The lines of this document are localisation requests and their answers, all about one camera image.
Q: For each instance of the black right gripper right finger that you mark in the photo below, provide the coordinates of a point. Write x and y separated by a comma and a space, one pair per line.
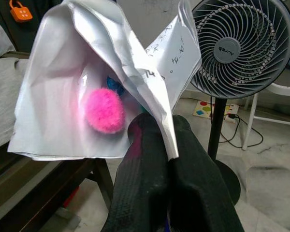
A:
198, 193

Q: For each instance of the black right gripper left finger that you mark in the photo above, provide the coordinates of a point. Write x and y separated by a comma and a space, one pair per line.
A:
140, 174

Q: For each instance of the pink fluffy pompom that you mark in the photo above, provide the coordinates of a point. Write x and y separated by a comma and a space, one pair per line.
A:
104, 111

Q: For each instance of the blue wrapper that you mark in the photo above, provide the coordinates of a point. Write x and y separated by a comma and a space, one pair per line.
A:
113, 83

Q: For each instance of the white handwritten paper sheet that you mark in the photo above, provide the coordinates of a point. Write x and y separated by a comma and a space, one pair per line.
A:
50, 84

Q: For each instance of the white power strip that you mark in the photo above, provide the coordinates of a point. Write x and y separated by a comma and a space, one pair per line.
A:
230, 117

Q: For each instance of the grey standing fan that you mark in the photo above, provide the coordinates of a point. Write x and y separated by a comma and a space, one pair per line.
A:
228, 49

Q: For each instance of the grey seat cushion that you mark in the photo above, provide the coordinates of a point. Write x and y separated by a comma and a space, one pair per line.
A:
4, 96

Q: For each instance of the orange toy padlock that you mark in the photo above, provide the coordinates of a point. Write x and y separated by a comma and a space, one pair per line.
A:
20, 13

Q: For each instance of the white metal chair frame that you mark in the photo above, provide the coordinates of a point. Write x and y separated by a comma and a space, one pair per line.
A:
249, 120

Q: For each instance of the dark wooden bench frame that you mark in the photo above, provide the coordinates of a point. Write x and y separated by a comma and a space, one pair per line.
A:
38, 193

